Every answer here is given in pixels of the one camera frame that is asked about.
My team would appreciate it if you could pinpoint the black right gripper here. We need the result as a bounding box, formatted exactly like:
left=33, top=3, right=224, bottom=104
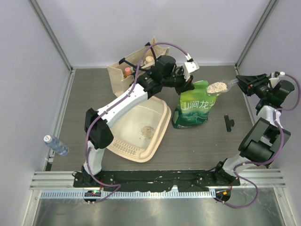
left=236, top=74, right=273, bottom=100

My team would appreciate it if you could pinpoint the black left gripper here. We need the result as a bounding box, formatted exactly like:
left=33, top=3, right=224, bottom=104
left=161, top=67, right=195, bottom=96

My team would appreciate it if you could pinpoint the green litter bag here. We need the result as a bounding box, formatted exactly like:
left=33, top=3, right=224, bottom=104
left=171, top=81, right=218, bottom=129

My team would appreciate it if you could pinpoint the clear plastic scoop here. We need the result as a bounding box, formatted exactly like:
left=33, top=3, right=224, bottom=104
left=206, top=79, right=238, bottom=95

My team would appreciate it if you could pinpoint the black bag clip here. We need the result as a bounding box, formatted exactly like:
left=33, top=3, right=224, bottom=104
left=224, top=115, right=235, bottom=132

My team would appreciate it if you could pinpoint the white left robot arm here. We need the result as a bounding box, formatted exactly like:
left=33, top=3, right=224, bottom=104
left=83, top=54, right=199, bottom=188

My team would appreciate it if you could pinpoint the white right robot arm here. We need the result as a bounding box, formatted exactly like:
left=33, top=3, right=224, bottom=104
left=212, top=72, right=301, bottom=186

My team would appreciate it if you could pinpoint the cat litter pile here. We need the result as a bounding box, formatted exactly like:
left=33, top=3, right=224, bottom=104
left=141, top=126, right=155, bottom=140

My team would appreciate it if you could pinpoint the cream plastic litter box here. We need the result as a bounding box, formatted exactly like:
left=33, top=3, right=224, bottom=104
left=107, top=97, right=171, bottom=163

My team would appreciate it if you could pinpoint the beige capped bottle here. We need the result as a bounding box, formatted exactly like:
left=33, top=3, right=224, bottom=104
left=144, top=56, right=154, bottom=64

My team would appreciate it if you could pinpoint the pink capped bottle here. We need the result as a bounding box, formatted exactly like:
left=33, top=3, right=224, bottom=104
left=124, top=67, right=132, bottom=78

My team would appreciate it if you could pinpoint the beige canvas tote bag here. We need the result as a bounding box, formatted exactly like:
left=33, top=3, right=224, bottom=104
left=107, top=38, right=169, bottom=97

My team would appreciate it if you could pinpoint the clear water bottle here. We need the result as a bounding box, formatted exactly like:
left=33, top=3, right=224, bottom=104
left=43, top=135, right=69, bottom=156

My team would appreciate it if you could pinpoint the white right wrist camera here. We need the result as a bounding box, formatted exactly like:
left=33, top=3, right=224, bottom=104
left=269, top=72, right=285, bottom=88

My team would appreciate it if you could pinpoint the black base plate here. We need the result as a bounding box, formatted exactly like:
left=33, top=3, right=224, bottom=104
left=72, top=169, right=240, bottom=193

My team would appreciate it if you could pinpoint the perforated cable duct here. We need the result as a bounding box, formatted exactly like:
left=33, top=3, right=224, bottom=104
left=40, top=188, right=216, bottom=199

